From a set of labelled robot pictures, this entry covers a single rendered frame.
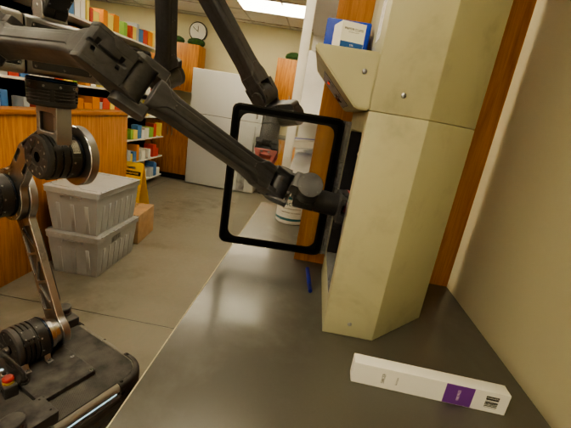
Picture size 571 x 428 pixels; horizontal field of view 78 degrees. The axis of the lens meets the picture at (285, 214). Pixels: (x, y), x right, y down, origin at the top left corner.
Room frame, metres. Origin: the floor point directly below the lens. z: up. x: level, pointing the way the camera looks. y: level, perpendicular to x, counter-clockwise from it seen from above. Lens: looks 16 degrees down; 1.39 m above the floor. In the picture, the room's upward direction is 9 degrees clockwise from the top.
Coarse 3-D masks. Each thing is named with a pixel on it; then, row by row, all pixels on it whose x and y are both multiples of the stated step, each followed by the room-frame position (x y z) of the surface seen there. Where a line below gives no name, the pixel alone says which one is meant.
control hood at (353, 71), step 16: (320, 48) 0.68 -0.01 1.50; (336, 48) 0.68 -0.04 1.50; (352, 48) 0.68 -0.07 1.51; (320, 64) 0.77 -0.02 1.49; (336, 64) 0.68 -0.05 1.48; (352, 64) 0.68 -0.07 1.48; (368, 64) 0.68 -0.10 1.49; (336, 80) 0.68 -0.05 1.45; (352, 80) 0.68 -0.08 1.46; (368, 80) 0.68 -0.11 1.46; (352, 96) 0.68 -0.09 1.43; (368, 96) 0.68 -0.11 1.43; (352, 112) 0.98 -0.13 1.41
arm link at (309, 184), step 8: (288, 168) 0.86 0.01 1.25; (296, 176) 0.77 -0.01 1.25; (304, 176) 0.77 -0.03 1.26; (312, 176) 0.77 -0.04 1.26; (296, 184) 0.76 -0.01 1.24; (304, 184) 0.76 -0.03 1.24; (312, 184) 0.76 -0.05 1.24; (320, 184) 0.77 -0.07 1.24; (288, 192) 0.80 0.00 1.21; (296, 192) 0.79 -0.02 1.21; (304, 192) 0.75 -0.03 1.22; (312, 192) 0.75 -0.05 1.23; (320, 192) 0.76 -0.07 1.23; (272, 200) 0.84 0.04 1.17; (280, 200) 0.82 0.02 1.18; (304, 200) 0.78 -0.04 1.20; (312, 200) 0.78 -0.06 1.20
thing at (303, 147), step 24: (240, 120) 0.97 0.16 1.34; (264, 120) 0.98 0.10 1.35; (288, 120) 0.98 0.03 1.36; (264, 144) 0.98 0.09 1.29; (288, 144) 0.98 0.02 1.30; (312, 144) 0.98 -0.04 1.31; (312, 168) 0.98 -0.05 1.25; (240, 192) 0.97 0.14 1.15; (240, 216) 0.98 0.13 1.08; (264, 216) 0.98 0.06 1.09; (288, 216) 0.98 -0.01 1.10; (312, 216) 0.98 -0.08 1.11; (288, 240) 0.98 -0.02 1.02; (312, 240) 0.98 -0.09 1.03
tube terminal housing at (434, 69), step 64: (448, 0) 0.67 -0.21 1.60; (512, 0) 0.80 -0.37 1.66; (384, 64) 0.67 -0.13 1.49; (448, 64) 0.68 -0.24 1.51; (384, 128) 0.67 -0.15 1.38; (448, 128) 0.72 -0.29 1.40; (384, 192) 0.67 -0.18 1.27; (448, 192) 0.77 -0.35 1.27; (384, 256) 0.67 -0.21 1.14; (384, 320) 0.69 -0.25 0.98
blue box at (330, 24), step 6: (330, 18) 0.88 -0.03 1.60; (330, 24) 0.88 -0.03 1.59; (366, 24) 0.87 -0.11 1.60; (330, 30) 0.88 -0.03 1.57; (366, 30) 0.87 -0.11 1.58; (330, 36) 0.88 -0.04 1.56; (366, 36) 0.87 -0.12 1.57; (324, 42) 0.88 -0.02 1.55; (330, 42) 0.88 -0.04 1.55; (366, 42) 0.87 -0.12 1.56; (366, 48) 0.87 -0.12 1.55
